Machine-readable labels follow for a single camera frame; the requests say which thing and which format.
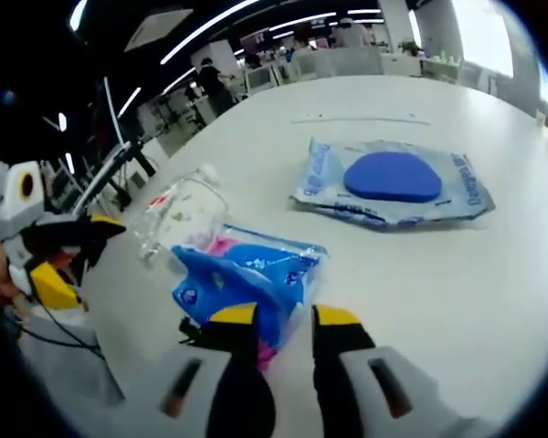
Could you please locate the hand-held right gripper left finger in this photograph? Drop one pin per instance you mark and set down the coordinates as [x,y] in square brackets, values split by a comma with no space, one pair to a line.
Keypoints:
[237,365]

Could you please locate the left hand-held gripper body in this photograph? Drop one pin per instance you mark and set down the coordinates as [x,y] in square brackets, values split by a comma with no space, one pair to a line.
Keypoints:
[16,201]

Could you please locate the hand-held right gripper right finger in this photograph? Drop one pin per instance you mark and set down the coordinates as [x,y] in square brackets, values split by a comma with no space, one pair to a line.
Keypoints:
[338,365]

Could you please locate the clear plastic bottle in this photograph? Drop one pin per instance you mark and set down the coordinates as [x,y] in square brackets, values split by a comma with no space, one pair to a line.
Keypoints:
[148,237]

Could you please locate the blue tissue packet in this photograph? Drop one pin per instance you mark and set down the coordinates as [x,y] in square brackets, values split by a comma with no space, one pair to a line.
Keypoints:
[237,278]

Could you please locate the wet wipes pack blue lid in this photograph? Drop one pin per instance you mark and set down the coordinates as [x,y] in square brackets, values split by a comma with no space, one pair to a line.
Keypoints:
[393,180]

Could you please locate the laptop stand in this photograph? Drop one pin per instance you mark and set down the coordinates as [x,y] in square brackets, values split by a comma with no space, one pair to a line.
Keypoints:
[141,164]

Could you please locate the silver laptop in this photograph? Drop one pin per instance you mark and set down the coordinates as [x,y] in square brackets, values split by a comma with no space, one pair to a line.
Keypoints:
[112,114]

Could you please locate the short ceiling light strip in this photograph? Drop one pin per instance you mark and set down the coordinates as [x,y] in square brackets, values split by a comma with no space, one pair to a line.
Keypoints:
[76,13]

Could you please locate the ceiling air conditioner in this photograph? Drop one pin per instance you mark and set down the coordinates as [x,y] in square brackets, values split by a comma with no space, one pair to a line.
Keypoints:
[157,29]

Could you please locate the long ceiling light strip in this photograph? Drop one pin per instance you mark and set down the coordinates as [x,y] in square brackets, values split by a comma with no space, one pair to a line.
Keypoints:
[205,32]

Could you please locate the small card box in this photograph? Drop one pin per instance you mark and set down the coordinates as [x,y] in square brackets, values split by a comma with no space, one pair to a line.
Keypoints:
[542,116]

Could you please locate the potted plant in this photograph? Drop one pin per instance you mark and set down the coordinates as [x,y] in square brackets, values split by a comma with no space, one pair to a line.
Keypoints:
[409,47]

